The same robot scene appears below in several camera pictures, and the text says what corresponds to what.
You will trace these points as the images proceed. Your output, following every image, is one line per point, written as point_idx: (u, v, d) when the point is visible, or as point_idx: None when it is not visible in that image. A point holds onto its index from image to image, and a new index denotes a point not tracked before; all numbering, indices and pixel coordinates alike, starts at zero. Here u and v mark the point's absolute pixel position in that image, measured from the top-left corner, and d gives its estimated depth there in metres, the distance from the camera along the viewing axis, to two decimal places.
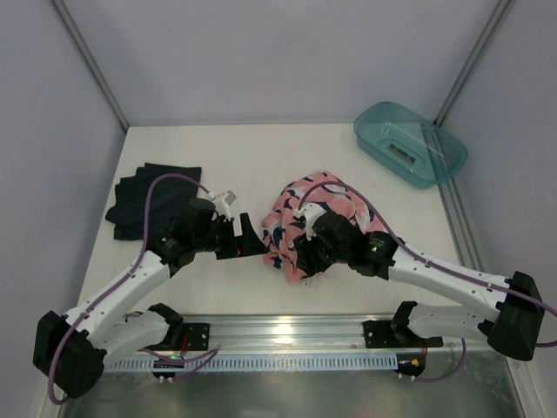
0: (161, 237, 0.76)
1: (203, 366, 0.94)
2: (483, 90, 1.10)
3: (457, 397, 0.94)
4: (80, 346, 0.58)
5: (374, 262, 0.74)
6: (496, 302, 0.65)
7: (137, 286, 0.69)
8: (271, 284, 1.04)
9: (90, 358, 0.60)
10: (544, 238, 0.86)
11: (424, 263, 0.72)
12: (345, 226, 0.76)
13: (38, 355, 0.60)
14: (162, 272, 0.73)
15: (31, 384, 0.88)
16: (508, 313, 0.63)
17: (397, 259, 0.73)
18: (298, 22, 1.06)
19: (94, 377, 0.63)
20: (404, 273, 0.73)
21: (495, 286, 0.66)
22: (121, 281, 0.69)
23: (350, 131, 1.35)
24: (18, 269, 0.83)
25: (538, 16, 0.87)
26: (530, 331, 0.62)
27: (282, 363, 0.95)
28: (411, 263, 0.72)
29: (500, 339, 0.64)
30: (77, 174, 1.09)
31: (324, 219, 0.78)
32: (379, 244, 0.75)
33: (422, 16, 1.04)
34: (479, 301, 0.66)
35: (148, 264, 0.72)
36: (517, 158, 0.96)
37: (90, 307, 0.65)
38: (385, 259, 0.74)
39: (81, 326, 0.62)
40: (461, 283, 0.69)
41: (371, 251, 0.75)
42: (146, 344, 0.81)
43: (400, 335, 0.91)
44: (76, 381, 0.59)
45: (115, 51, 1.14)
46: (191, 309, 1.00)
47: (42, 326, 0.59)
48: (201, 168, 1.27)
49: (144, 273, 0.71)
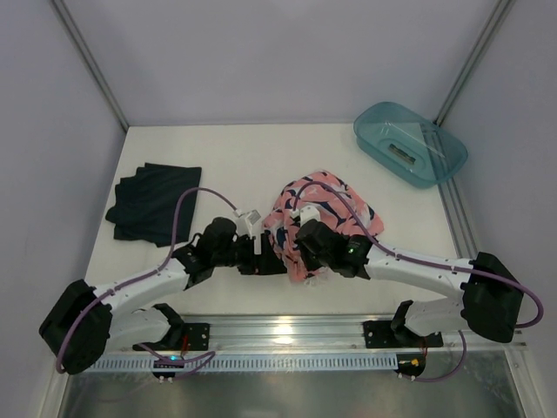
0: (185, 250, 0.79)
1: (203, 366, 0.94)
2: (483, 90, 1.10)
3: (458, 398, 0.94)
4: (99, 317, 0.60)
5: (352, 263, 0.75)
6: (460, 283, 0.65)
7: (160, 284, 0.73)
8: (270, 284, 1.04)
9: (104, 333, 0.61)
10: (544, 239, 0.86)
11: (394, 256, 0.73)
12: (326, 232, 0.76)
13: (52, 318, 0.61)
14: (181, 280, 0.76)
15: (30, 384, 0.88)
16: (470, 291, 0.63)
17: (370, 257, 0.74)
18: (298, 22, 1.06)
19: (92, 357, 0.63)
20: (378, 269, 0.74)
21: (459, 267, 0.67)
22: (147, 275, 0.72)
23: (350, 131, 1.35)
24: (18, 269, 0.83)
25: (539, 16, 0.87)
26: (503, 309, 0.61)
27: (282, 363, 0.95)
28: (383, 258, 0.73)
29: (477, 321, 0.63)
30: (77, 174, 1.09)
31: (305, 225, 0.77)
32: (357, 246, 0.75)
33: (422, 16, 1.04)
34: (446, 285, 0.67)
35: (173, 267, 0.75)
36: (518, 158, 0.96)
37: (119, 286, 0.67)
38: (362, 259, 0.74)
39: (107, 300, 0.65)
40: (427, 268, 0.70)
41: (348, 252, 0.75)
42: (144, 340, 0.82)
43: (400, 336, 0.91)
44: (80, 355, 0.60)
45: (115, 51, 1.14)
46: (191, 309, 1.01)
47: (69, 291, 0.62)
48: (201, 168, 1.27)
49: (169, 275, 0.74)
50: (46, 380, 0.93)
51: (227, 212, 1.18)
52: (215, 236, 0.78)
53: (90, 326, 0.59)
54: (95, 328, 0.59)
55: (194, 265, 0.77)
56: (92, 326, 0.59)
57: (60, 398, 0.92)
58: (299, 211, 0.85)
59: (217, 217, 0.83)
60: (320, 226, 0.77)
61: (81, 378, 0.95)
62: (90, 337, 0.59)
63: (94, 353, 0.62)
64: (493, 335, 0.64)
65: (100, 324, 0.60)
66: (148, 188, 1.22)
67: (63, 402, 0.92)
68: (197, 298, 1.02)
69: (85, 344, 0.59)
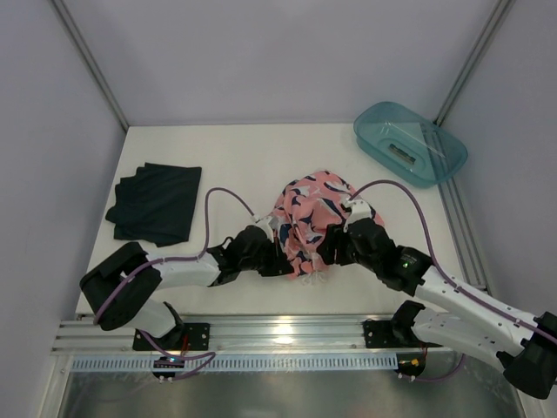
0: (218, 250, 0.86)
1: (203, 366, 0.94)
2: (483, 90, 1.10)
3: (458, 398, 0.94)
4: (149, 280, 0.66)
5: (402, 277, 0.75)
6: (521, 339, 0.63)
7: (197, 270, 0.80)
8: (271, 284, 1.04)
9: (142, 300, 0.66)
10: (544, 238, 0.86)
11: (453, 287, 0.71)
12: (384, 236, 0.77)
13: (100, 270, 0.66)
14: (210, 276, 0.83)
15: (30, 385, 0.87)
16: (533, 351, 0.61)
17: (426, 279, 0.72)
18: (298, 21, 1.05)
19: (125, 319, 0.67)
20: (432, 294, 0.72)
21: (523, 321, 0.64)
22: (189, 259, 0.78)
23: (351, 131, 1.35)
24: (17, 270, 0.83)
25: (539, 17, 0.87)
26: (550, 372, 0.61)
27: (282, 363, 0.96)
28: (440, 286, 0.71)
29: (520, 374, 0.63)
30: (76, 174, 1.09)
31: (365, 226, 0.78)
32: (412, 261, 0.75)
33: (423, 16, 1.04)
34: (503, 335, 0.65)
35: (209, 259, 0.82)
36: (518, 158, 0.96)
37: (168, 259, 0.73)
38: (414, 277, 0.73)
39: (157, 267, 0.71)
40: (487, 313, 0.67)
41: (401, 266, 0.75)
42: (149, 330, 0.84)
43: (399, 334, 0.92)
44: (115, 316, 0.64)
45: (115, 50, 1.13)
46: (192, 309, 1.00)
47: (124, 250, 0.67)
48: (202, 168, 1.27)
49: (205, 266, 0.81)
50: (45, 380, 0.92)
51: (227, 212, 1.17)
52: (246, 241, 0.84)
53: (136, 288, 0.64)
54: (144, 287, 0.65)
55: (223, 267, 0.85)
56: (144, 286, 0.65)
57: (60, 398, 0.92)
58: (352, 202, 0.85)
59: (250, 224, 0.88)
60: (379, 230, 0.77)
61: (81, 377, 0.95)
62: (132, 300, 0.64)
63: (126, 318, 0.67)
64: (528, 389, 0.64)
65: (143, 289, 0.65)
66: (148, 188, 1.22)
67: (63, 402, 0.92)
68: (197, 299, 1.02)
69: (125, 306, 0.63)
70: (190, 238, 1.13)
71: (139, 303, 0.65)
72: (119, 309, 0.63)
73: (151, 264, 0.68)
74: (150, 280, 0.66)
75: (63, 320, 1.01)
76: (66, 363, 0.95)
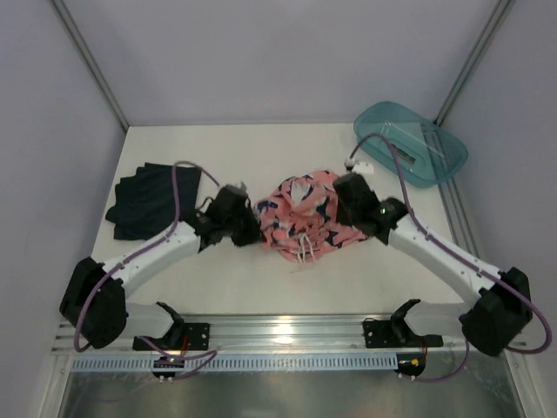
0: (195, 212, 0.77)
1: (203, 366, 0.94)
2: (483, 89, 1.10)
3: (458, 397, 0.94)
4: (110, 292, 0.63)
5: (378, 223, 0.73)
6: (480, 287, 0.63)
7: (171, 250, 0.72)
8: (271, 283, 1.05)
9: (118, 310, 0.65)
10: (544, 238, 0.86)
11: (425, 235, 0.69)
12: (365, 187, 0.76)
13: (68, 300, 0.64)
14: (191, 246, 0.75)
15: (30, 385, 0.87)
16: (488, 298, 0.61)
17: (399, 226, 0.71)
18: (298, 20, 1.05)
19: (114, 330, 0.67)
20: (403, 240, 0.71)
21: (486, 272, 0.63)
22: (155, 246, 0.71)
23: (351, 131, 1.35)
24: (16, 270, 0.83)
25: (539, 17, 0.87)
26: (506, 322, 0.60)
27: (282, 363, 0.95)
28: (412, 232, 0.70)
29: (476, 324, 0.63)
30: (76, 173, 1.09)
31: (345, 177, 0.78)
32: (390, 209, 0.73)
33: (423, 16, 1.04)
34: (464, 282, 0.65)
35: (184, 232, 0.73)
36: (518, 158, 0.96)
37: (127, 260, 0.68)
38: (391, 224, 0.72)
39: (117, 274, 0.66)
40: (453, 261, 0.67)
41: (379, 212, 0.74)
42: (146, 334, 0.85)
43: (397, 329, 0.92)
44: (98, 333, 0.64)
45: (115, 50, 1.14)
46: (192, 309, 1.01)
47: (79, 271, 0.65)
48: (201, 168, 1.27)
49: (178, 241, 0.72)
50: (44, 380, 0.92)
51: None
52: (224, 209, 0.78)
53: (101, 305, 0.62)
54: (110, 302, 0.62)
55: (202, 225, 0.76)
56: (107, 301, 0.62)
57: (61, 398, 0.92)
58: None
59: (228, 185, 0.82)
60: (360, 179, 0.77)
61: (81, 377, 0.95)
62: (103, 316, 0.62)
63: (114, 328, 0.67)
64: (484, 341, 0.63)
65: (110, 304, 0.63)
66: (148, 188, 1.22)
67: (63, 402, 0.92)
68: (197, 299, 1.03)
69: (99, 323, 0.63)
70: None
71: (114, 313, 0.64)
72: (98, 326, 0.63)
73: (110, 275, 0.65)
74: (113, 292, 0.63)
75: (63, 320, 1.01)
76: (67, 363, 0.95)
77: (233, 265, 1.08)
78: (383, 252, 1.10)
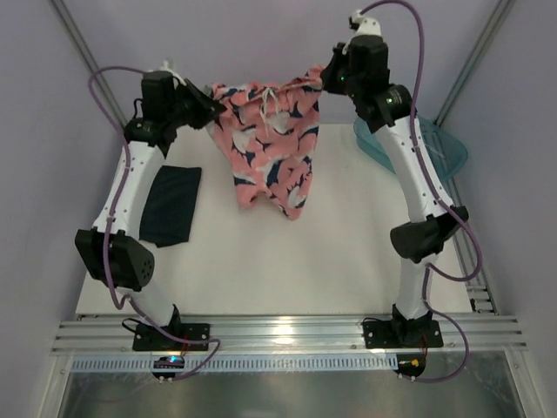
0: (134, 123, 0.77)
1: (202, 366, 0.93)
2: (482, 90, 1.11)
3: (458, 397, 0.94)
4: (121, 242, 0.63)
5: (377, 106, 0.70)
6: (430, 212, 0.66)
7: (142, 176, 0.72)
8: (272, 283, 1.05)
9: (138, 247, 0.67)
10: (544, 237, 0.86)
11: (413, 144, 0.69)
12: (381, 62, 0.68)
13: (95, 267, 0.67)
14: (157, 158, 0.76)
15: (30, 385, 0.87)
16: (431, 222, 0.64)
17: (397, 125, 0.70)
18: (298, 21, 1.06)
19: (146, 263, 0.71)
20: (389, 138, 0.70)
21: (442, 202, 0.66)
22: (126, 179, 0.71)
23: (351, 132, 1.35)
24: (16, 270, 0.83)
25: (539, 18, 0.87)
26: (427, 240, 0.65)
27: (282, 363, 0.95)
28: (402, 137, 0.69)
29: (404, 234, 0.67)
30: (76, 173, 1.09)
31: (368, 38, 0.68)
32: (395, 98, 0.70)
33: (422, 16, 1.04)
34: (419, 203, 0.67)
35: (141, 154, 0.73)
36: (518, 158, 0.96)
37: (112, 211, 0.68)
38: (389, 113, 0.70)
39: (115, 227, 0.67)
40: (419, 180, 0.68)
41: (385, 100, 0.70)
42: (153, 321, 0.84)
43: (396, 326, 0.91)
44: (138, 274, 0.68)
45: (115, 50, 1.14)
46: (192, 310, 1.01)
47: (81, 245, 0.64)
48: (201, 168, 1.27)
49: (142, 165, 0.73)
50: (45, 380, 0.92)
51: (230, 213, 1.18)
52: (159, 105, 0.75)
53: (121, 258, 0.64)
54: (124, 252, 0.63)
55: (149, 135, 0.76)
56: (122, 252, 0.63)
57: (60, 398, 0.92)
58: (364, 20, 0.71)
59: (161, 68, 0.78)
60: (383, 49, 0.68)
61: (81, 378, 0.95)
62: (127, 264, 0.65)
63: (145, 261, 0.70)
64: (401, 246, 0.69)
65: (127, 254, 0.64)
66: None
67: (63, 403, 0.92)
68: (198, 299, 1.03)
69: (129, 269, 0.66)
70: (191, 238, 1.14)
71: (137, 254, 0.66)
72: (133, 273, 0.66)
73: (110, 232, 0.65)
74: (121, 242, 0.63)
75: (63, 320, 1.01)
76: (67, 363, 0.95)
77: (233, 265, 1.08)
78: (383, 252, 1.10)
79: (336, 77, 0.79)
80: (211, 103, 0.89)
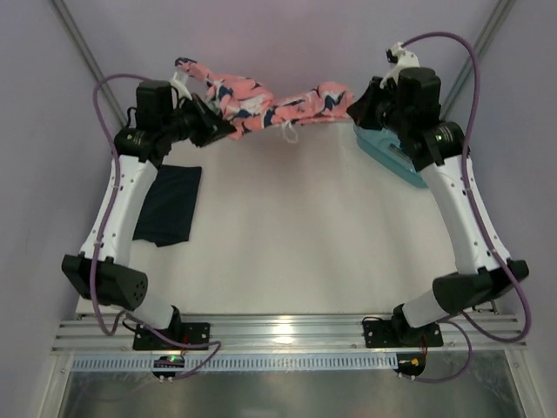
0: (124, 134, 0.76)
1: (203, 365, 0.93)
2: (482, 90, 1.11)
3: (458, 397, 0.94)
4: (110, 269, 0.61)
5: (425, 143, 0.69)
6: (481, 266, 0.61)
7: (132, 195, 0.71)
8: (271, 281, 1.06)
9: (130, 273, 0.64)
10: (544, 236, 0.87)
11: (464, 188, 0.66)
12: (432, 97, 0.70)
13: (84, 293, 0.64)
14: (148, 171, 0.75)
15: (30, 385, 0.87)
16: (484, 277, 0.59)
17: (446, 163, 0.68)
18: (299, 21, 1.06)
19: (138, 286, 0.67)
20: (439, 182, 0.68)
21: (496, 253, 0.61)
22: (116, 202, 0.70)
23: (351, 132, 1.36)
24: (17, 268, 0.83)
25: (539, 17, 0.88)
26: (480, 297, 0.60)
27: (282, 362, 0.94)
28: (452, 178, 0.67)
29: (452, 288, 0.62)
30: (76, 172, 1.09)
31: (419, 73, 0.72)
32: (445, 137, 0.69)
33: (423, 16, 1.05)
34: (469, 253, 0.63)
35: (128, 169, 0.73)
36: (519, 157, 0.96)
37: (101, 232, 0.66)
38: (438, 151, 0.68)
39: (103, 254, 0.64)
40: (471, 228, 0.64)
41: (435, 137, 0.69)
42: (153, 326, 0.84)
43: (396, 323, 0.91)
44: (130, 298, 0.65)
45: (117, 50, 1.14)
46: (192, 309, 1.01)
47: (69, 270, 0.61)
48: (201, 168, 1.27)
49: (131, 181, 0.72)
50: (45, 380, 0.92)
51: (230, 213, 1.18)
52: (150, 108, 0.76)
53: (110, 285, 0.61)
54: (113, 278, 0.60)
55: (139, 147, 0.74)
56: (110, 279, 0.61)
57: (60, 398, 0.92)
58: (401, 53, 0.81)
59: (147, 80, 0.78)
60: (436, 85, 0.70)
61: (81, 378, 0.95)
62: (118, 290, 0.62)
63: (137, 282, 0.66)
64: (446, 297, 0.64)
65: (117, 280, 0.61)
66: None
67: (63, 402, 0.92)
68: (199, 299, 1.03)
69: (120, 295, 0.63)
70: (191, 237, 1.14)
71: (127, 279, 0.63)
72: (124, 298, 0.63)
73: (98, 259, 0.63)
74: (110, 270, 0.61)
75: (63, 320, 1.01)
76: (67, 362, 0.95)
77: (233, 264, 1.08)
78: (383, 251, 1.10)
79: (374, 110, 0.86)
80: (215, 121, 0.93)
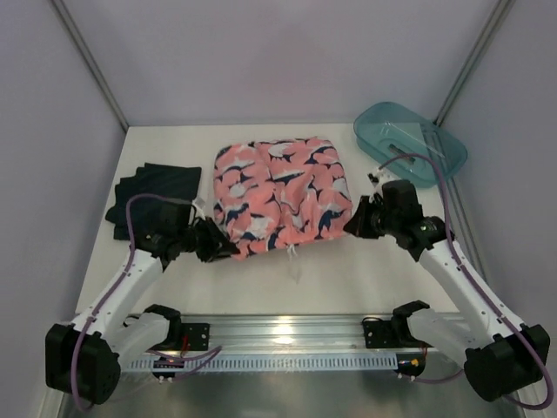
0: (141, 238, 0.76)
1: (203, 366, 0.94)
2: (482, 90, 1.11)
3: (457, 397, 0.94)
4: (95, 347, 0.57)
5: (416, 237, 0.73)
6: (496, 333, 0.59)
7: (137, 282, 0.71)
8: (270, 280, 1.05)
9: (111, 359, 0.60)
10: (543, 238, 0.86)
11: (457, 263, 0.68)
12: (412, 199, 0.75)
13: (52, 372, 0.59)
14: (155, 268, 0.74)
15: (30, 386, 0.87)
16: (501, 347, 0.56)
17: (436, 248, 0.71)
18: (298, 21, 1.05)
19: (112, 379, 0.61)
20: (434, 263, 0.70)
21: (506, 319, 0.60)
22: (118, 283, 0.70)
23: (351, 131, 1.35)
24: (16, 270, 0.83)
25: (539, 18, 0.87)
26: (509, 374, 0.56)
27: (282, 363, 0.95)
28: (445, 258, 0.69)
29: (479, 368, 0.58)
30: (76, 173, 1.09)
31: (397, 182, 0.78)
32: (430, 227, 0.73)
33: (423, 16, 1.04)
34: (480, 323, 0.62)
35: (140, 259, 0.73)
36: (518, 158, 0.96)
37: (97, 311, 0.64)
38: (426, 239, 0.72)
39: (90, 329, 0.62)
40: (475, 298, 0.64)
41: (420, 229, 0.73)
42: (152, 343, 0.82)
43: (395, 322, 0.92)
44: (100, 387, 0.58)
45: (115, 50, 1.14)
46: (192, 309, 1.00)
47: (50, 340, 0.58)
48: (201, 168, 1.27)
49: (140, 270, 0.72)
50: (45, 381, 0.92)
51: None
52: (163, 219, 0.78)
53: (89, 365, 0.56)
54: (95, 359, 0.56)
55: (154, 246, 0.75)
56: (91, 359, 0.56)
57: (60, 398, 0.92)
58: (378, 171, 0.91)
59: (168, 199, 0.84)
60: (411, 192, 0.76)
61: None
62: (94, 374, 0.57)
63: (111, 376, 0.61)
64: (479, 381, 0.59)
65: (97, 360, 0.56)
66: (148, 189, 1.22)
67: (63, 403, 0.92)
68: (198, 299, 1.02)
69: (95, 380, 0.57)
70: None
71: (107, 364, 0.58)
72: (94, 386, 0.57)
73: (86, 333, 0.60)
74: (97, 347, 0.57)
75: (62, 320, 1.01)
76: None
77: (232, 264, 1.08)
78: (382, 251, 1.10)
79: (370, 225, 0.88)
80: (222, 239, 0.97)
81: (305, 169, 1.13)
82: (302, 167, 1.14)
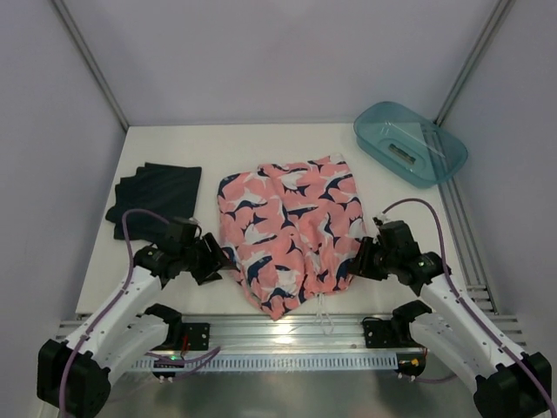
0: (143, 254, 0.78)
1: (203, 366, 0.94)
2: (482, 90, 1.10)
3: (457, 396, 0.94)
4: (85, 367, 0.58)
5: (414, 273, 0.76)
6: (499, 362, 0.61)
7: (134, 301, 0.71)
8: None
9: (101, 380, 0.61)
10: (543, 237, 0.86)
11: (455, 297, 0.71)
12: (407, 238, 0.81)
13: (42, 386, 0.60)
14: (153, 286, 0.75)
15: (30, 386, 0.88)
16: (504, 374, 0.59)
17: (434, 282, 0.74)
18: (298, 20, 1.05)
19: (100, 396, 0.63)
20: (434, 298, 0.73)
21: (508, 349, 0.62)
22: (115, 300, 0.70)
23: (351, 132, 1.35)
24: (16, 269, 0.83)
25: (539, 17, 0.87)
26: (516, 404, 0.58)
27: (282, 363, 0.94)
28: (444, 293, 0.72)
29: (488, 399, 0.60)
30: (76, 173, 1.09)
31: (392, 223, 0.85)
32: (427, 262, 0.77)
33: (423, 16, 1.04)
34: (484, 353, 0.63)
35: (139, 279, 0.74)
36: (518, 158, 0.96)
37: (90, 329, 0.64)
38: (426, 275, 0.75)
39: (83, 347, 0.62)
40: (476, 329, 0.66)
41: (417, 264, 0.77)
42: (151, 347, 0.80)
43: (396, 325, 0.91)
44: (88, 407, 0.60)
45: (115, 50, 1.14)
46: (193, 309, 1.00)
47: (43, 354, 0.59)
48: (201, 168, 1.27)
49: (137, 289, 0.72)
50: None
51: None
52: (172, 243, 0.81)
53: (78, 385, 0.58)
54: (85, 379, 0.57)
55: (156, 263, 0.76)
56: (82, 379, 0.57)
57: None
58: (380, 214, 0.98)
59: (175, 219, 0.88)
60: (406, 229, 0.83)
61: None
62: (84, 394, 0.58)
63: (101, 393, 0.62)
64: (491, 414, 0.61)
65: (87, 381, 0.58)
66: (148, 189, 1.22)
67: None
68: (198, 299, 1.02)
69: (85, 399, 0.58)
70: None
71: (97, 382, 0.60)
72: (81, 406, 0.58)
73: (78, 351, 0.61)
74: (87, 366, 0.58)
75: (63, 320, 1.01)
76: None
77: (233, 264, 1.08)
78: None
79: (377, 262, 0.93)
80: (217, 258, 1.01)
81: (320, 204, 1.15)
82: (315, 201, 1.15)
